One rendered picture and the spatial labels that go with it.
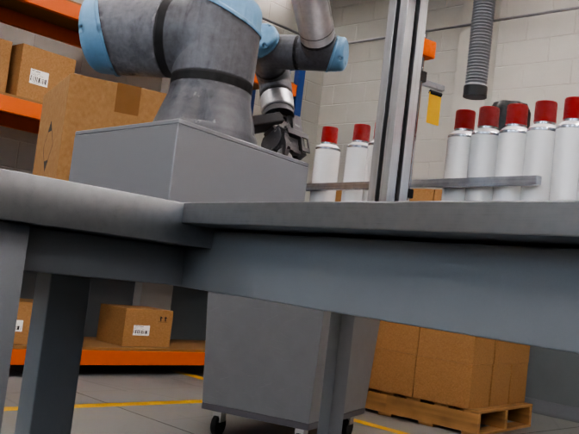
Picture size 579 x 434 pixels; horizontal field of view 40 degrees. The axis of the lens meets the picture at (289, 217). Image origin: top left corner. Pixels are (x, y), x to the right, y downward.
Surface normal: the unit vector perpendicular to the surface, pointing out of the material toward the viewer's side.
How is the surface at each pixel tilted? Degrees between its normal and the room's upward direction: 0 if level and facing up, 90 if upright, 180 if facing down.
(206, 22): 87
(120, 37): 109
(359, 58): 90
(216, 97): 70
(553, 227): 90
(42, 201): 90
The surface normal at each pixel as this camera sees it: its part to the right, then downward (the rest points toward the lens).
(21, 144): 0.71, 0.04
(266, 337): -0.43, -0.06
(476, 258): -0.79, -0.14
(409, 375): -0.62, -0.13
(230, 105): 0.55, -0.33
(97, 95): 0.45, -0.01
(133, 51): -0.28, 0.54
